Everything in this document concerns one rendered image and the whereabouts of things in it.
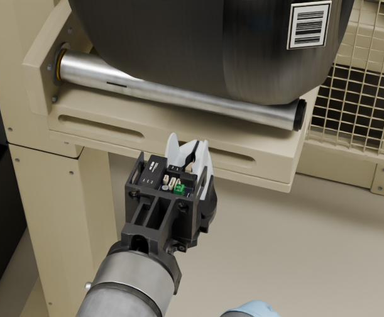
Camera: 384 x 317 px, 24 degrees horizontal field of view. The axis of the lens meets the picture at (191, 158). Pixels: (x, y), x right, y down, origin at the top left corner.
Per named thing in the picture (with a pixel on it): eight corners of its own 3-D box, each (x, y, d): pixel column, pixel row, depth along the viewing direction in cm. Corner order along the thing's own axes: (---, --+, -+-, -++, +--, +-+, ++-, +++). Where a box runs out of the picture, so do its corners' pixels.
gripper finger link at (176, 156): (200, 111, 101) (175, 166, 94) (198, 150, 105) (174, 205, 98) (173, 105, 101) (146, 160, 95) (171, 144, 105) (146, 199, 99)
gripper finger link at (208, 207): (226, 177, 99) (204, 235, 93) (225, 187, 100) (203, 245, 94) (185, 168, 100) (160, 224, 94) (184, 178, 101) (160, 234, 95)
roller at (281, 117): (51, 85, 127) (51, 56, 124) (64, 70, 131) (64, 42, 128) (298, 138, 121) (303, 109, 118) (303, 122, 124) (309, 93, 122)
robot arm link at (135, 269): (162, 343, 87) (82, 321, 88) (176, 305, 90) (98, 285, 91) (163, 293, 82) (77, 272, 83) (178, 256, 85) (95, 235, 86)
